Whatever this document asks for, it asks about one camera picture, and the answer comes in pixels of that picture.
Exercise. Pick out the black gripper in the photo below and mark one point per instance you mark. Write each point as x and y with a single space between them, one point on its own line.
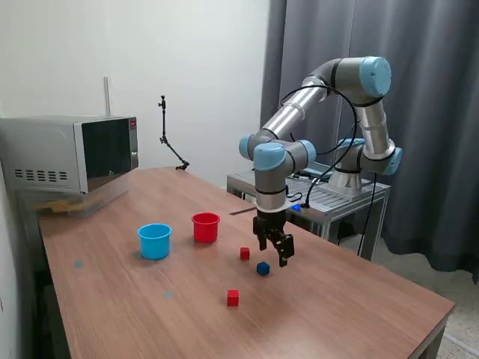
269 220

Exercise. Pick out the blue cube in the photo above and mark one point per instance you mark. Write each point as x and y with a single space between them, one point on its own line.
263 269

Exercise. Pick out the red cube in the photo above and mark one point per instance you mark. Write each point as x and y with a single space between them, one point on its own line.
244 254
232 298

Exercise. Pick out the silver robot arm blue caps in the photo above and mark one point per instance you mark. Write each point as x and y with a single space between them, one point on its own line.
288 112

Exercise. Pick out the red plastic bin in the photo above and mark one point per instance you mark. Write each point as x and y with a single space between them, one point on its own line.
205 230

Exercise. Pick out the blue plastic bin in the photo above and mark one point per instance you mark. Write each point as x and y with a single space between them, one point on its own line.
153 245

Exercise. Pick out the black tape strip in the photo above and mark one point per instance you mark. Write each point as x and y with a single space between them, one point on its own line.
241 211

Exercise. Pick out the grey metal robot stand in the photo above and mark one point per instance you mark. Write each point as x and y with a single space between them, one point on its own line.
337 202

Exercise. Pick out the blue teach pendant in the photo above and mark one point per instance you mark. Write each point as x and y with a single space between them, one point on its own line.
310 172

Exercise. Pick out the blue tape piece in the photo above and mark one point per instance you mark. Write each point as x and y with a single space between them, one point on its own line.
169 295
78 264

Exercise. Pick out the grey curtain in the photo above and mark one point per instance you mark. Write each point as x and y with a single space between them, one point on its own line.
441 149

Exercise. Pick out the wooden block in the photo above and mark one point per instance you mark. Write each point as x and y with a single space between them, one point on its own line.
52 207

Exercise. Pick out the silver microwave oven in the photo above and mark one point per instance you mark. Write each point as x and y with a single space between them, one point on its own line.
48 153

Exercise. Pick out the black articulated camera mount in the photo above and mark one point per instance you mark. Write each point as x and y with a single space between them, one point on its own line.
164 123

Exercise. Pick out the white wall pipe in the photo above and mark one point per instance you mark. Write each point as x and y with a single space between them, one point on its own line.
106 97

